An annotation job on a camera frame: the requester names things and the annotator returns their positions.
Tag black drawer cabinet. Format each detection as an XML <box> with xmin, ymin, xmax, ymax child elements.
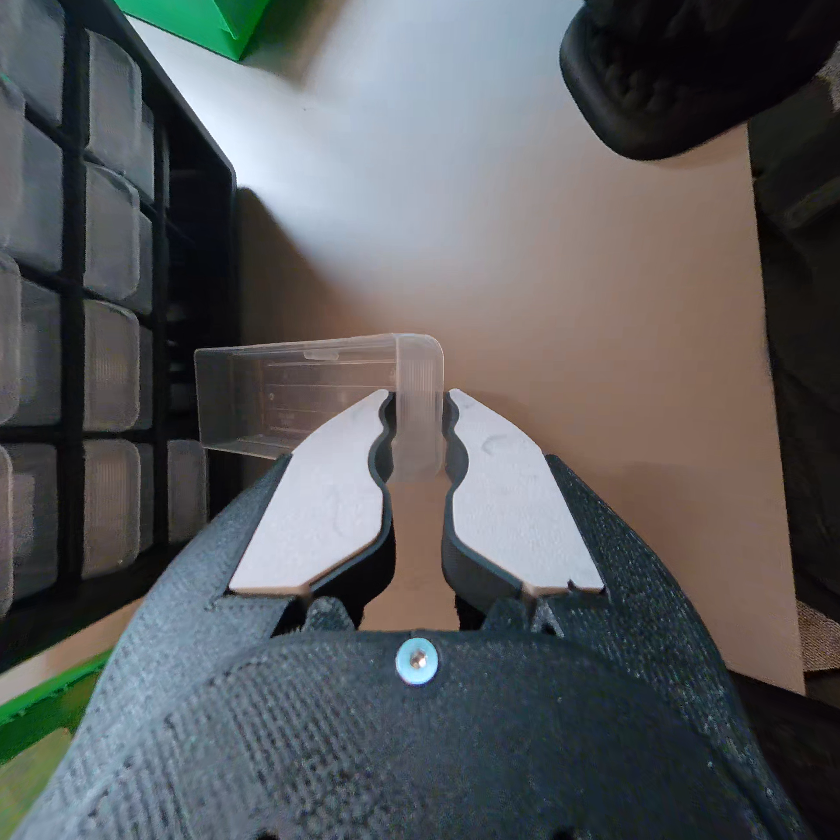
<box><xmin>0</xmin><ymin>0</ymin><xmax>238</xmax><ymax>673</ymax></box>

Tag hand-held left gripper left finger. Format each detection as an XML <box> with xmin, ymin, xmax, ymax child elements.
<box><xmin>227</xmin><ymin>389</ymin><xmax>398</xmax><ymax>624</ymax></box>

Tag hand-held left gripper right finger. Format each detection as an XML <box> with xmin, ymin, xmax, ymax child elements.
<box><xmin>441</xmin><ymin>388</ymin><xmax>606</xmax><ymax>621</ymax></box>

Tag green plastic bin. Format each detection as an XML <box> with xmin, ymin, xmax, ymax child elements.
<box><xmin>115</xmin><ymin>0</ymin><xmax>273</xmax><ymax>63</ymax></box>
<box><xmin>0</xmin><ymin>646</ymin><xmax>116</xmax><ymax>821</ymax></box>

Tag rows of fitted clear drawers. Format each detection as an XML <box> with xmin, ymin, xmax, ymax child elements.
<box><xmin>0</xmin><ymin>0</ymin><xmax>165</xmax><ymax>618</ymax></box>

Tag dark cloth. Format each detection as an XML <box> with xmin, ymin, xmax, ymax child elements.
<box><xmin>748</xmin><ymin>66</ymin><xmax>840</xmax><ymax>605</ymax></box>

